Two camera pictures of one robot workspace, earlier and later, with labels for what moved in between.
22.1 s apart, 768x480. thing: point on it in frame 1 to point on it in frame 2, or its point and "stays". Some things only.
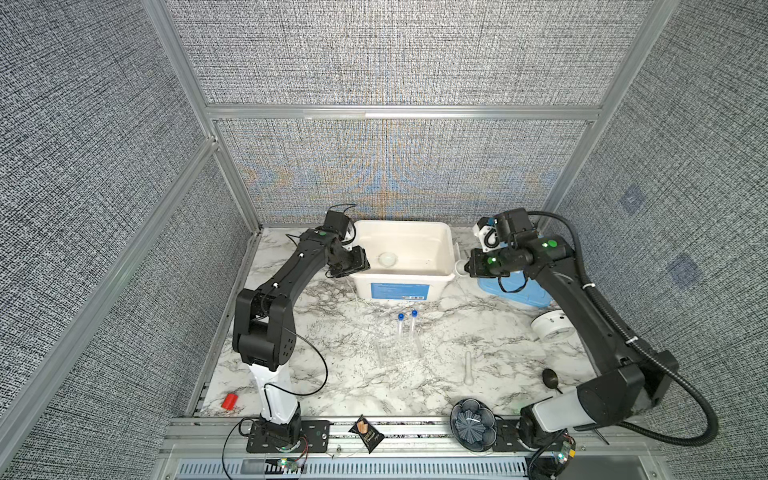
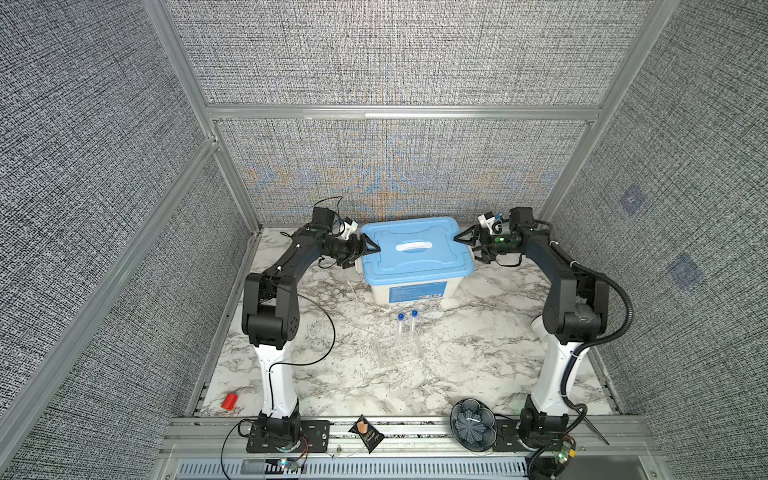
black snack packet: x=368 y=434 stays
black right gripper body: x=493 y=263 to x=493 y=245
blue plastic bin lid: x=517 y=288 to x=416 y=249
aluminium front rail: x=414 y=448 stays
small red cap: x=230 y=401 stays
